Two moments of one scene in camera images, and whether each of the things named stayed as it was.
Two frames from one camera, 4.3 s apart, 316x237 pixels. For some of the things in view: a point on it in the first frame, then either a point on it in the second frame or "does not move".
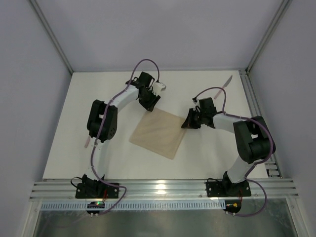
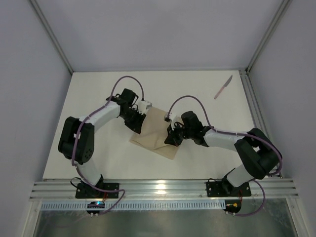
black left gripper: [149, 98] -> [136, 120]
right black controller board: [232, 206] does not move
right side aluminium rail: [272, 167] does not move
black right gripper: [193, 118] -> [174, 134]
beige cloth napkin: [157, 131] does not move
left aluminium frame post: [34, 4] does not move
